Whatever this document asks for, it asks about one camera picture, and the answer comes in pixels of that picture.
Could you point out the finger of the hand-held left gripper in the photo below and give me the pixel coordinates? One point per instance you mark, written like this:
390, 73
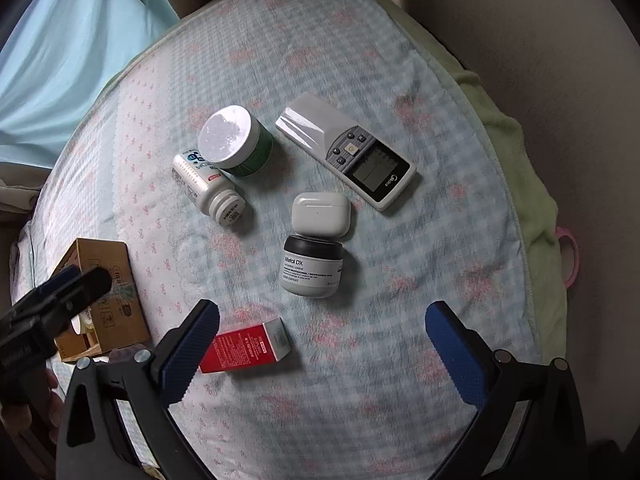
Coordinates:
85, 285
62, 276

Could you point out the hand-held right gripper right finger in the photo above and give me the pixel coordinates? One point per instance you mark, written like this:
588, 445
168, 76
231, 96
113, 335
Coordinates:
452, 355

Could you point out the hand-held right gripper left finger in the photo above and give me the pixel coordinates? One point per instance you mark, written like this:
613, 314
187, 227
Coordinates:
190, 355

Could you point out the cardboard box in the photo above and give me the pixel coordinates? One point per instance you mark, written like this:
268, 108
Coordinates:
115, 270

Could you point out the red and white carton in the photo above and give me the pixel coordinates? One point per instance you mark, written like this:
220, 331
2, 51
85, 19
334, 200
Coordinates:
235, 350

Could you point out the grey jar with black lid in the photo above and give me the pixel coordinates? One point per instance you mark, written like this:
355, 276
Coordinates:
311, 270

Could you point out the white pill bottle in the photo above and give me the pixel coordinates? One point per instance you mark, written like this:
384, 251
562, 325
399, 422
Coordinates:
205, 182

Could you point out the white earbuds case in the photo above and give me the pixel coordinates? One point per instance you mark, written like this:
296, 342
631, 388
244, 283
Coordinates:
320, 215

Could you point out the green jar with white lid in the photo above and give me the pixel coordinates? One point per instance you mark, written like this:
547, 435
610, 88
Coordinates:
235, 142

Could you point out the white remote control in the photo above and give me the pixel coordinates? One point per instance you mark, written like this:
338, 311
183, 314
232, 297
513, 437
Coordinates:
345, 152

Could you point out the person's left hand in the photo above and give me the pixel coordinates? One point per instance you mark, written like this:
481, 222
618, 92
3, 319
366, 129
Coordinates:
54, 390

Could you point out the green blanket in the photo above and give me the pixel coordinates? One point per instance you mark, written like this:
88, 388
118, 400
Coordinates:
505, 150

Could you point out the light blue cloth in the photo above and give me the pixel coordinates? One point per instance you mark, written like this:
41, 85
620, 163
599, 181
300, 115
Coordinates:
75, 45

